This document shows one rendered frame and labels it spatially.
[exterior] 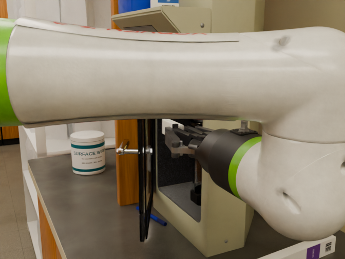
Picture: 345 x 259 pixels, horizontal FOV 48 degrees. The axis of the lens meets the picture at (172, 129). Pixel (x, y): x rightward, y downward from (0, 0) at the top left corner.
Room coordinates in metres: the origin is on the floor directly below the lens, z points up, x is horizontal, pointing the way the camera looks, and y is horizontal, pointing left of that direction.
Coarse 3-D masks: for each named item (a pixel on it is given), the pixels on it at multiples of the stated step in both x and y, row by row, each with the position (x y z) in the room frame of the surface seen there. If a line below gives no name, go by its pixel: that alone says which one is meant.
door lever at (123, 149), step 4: (124, 140) 0.90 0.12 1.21; (128, 140) 0.91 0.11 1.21; (124, 144) 0.86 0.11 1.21; (128, 144) 0.90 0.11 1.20; (120, 148) 0.83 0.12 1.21; (124, 148) 0.84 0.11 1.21; (120, 152) 0.83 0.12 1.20; (124, 152) 0.83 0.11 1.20; (128, 152) 0.83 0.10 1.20; (132, 152) 0.83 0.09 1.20; (136, 152) 0.83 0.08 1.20
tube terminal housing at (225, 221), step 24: (192, 0) 0.90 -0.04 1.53; (216, 0) 0.83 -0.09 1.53; (240, 0) 0.85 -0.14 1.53; (264, 0) 1.05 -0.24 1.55; (216, 24) 0.83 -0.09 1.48; (240, 24) 0.85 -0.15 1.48; (216, 120) 0.83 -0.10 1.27; (240, 120) 0.86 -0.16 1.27; (216, 192) 0.83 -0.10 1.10; (168, 216) 1.01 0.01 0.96; (216, 216) 0.83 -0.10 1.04; (240, 216) 0.86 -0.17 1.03; (192, 240) 0.88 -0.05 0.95; (216, 240) 0.83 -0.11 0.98; (240, 240) 0.86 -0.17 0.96
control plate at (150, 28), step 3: (126, 27) 1.01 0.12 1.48; (129, 27) 0.99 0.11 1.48; (132, 27) 0.98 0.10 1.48; (135, 27) 0.96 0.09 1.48; (138, 27) 0.94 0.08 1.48; (141, 27) 0.93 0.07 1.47; (144, 27) 0.91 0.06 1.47; (147, 27) 0.90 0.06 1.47; (150, 27) 0.88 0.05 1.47; (153, 27) 0.87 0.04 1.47; (132, 30) 1.00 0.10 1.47; (135, 30) 0.98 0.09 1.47; (138, 30) 0.96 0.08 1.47; (141, 30) 0.95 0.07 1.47; (144, 30) 0.93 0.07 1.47; (147, 30) 0.91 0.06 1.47; (150, 30) 0.90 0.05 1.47; (153, 30) 0.89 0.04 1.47; (156, 30) 0.87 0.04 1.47
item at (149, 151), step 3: (147, 147) 0.84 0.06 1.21; (150, 147) 0.84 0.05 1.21; (147, 150) 0.83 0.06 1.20; (150, 150) 0.83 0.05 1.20; (147, 153) 0.83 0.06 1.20; (150, 153) 0.83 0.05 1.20; (147, 156) 0.84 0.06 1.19; (150, 156) 0.84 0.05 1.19; (147, 159) 0.84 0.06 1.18; (150, 159) 0.83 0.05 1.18; (147, 162) 0.84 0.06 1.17; (150, 162) 0.83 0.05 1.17; (147, 165) 0.84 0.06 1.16; (150, 165) 0.83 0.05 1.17; (147, 168) 0.84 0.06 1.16; (150, 168) 0.83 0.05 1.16
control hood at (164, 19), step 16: (112, 16) 1.04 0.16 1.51; (128, 16) 0.94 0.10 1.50; (144, 16) 0.86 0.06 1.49; (160, 16) 0.79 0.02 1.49; (176, 16) 0.79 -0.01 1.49; (192, 16) 0.80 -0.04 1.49; (208, 16) 0.82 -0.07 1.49; (176, 32) 0.80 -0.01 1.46; (192, 32) 0.80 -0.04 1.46; (208, 32) 0.82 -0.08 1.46
